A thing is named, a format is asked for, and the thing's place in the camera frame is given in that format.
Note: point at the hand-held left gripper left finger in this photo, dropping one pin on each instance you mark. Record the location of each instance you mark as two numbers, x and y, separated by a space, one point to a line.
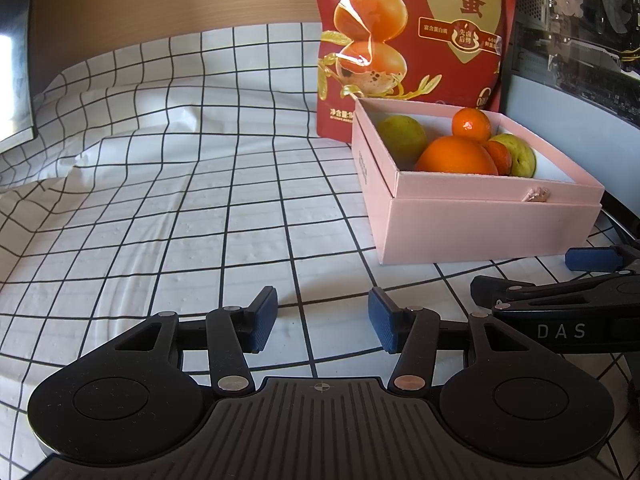
264 320

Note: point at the glass-sided computer case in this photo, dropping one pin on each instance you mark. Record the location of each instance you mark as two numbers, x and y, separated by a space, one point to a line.
575 100

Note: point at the pink cardboard box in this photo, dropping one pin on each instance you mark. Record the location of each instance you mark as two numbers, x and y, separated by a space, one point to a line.
475 225

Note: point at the yellow-green pear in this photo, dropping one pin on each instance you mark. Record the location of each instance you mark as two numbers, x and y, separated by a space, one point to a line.
400 135
522 157

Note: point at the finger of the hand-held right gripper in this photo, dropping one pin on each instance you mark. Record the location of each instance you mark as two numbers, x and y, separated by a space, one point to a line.
592 259
500 291

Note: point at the red snack bag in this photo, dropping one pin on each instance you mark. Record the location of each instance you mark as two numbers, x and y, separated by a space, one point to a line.
450 10

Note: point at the white black-checked cloth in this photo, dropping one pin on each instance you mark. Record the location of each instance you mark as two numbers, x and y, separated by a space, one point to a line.
200 235

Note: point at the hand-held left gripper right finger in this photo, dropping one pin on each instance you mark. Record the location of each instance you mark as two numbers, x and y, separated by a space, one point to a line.
382 320

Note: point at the mandarin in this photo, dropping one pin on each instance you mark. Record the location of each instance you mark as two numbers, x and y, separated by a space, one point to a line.
471 124
501 157

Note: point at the computer monitor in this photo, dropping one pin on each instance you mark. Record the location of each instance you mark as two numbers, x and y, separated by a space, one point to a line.
15 85

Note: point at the large orange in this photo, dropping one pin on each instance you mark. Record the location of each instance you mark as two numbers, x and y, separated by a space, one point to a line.
455 157

